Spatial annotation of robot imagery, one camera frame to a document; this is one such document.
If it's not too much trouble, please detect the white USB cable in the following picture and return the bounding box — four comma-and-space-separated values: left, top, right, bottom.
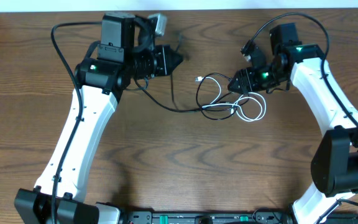
195, 76, 267, 123

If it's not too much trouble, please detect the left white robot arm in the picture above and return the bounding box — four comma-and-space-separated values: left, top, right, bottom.
14, 12, 183, 223

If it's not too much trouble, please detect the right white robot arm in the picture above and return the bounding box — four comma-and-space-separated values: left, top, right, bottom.
228, 23, 358, 223

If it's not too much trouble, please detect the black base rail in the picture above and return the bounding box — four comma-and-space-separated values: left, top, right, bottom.
116, 211, 358, 224

